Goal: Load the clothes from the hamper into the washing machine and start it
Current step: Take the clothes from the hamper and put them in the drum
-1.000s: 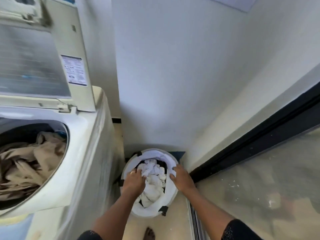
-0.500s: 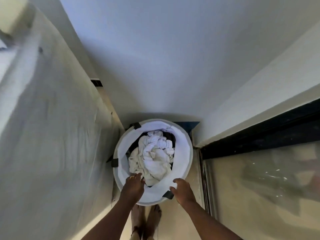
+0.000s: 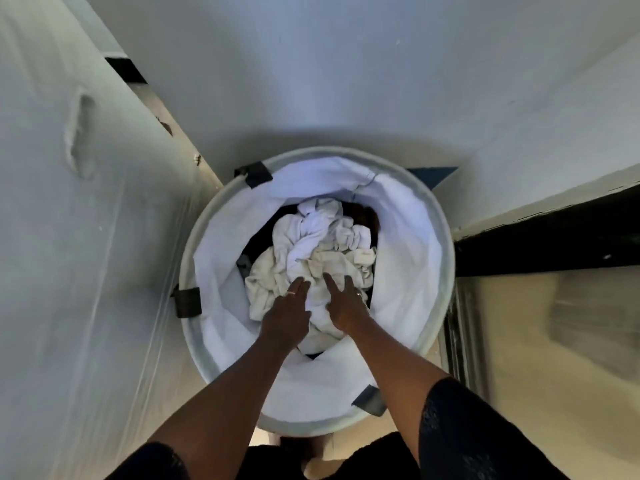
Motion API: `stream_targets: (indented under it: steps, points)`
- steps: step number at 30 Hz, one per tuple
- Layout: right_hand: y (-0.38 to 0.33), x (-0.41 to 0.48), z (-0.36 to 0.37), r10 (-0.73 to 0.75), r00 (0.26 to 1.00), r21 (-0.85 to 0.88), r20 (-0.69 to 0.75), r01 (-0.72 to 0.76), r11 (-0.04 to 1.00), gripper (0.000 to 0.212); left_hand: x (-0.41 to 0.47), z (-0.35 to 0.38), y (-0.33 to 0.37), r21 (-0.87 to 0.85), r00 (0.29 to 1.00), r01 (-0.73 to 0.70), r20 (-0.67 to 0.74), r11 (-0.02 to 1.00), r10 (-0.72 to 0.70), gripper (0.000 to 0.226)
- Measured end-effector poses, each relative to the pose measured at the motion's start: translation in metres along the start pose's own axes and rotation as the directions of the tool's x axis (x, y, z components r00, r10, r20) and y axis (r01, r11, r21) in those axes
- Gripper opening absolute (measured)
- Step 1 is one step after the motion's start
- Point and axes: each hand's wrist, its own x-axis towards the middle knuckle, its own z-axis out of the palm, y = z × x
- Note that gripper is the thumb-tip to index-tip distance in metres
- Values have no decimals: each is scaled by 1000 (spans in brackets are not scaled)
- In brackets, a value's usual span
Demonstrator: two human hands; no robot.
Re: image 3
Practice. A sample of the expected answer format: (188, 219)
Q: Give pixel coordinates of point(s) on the white top-load washing machine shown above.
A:
(75, 294)

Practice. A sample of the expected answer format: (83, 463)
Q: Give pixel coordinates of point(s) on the person's right hand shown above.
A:
(350, 314)

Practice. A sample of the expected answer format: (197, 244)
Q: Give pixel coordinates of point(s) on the white towel bundle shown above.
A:
(320, 244)

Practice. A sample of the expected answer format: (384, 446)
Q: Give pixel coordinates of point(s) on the person's left hand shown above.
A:
(287, 319)

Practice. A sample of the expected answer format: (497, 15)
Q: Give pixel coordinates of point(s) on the person's left forearm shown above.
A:
(230, 399)

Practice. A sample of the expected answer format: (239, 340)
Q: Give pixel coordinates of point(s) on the round white laundry basket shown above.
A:
(400, 244)

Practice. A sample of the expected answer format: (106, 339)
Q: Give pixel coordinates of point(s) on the dark blue flat piece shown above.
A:
(430, 175)

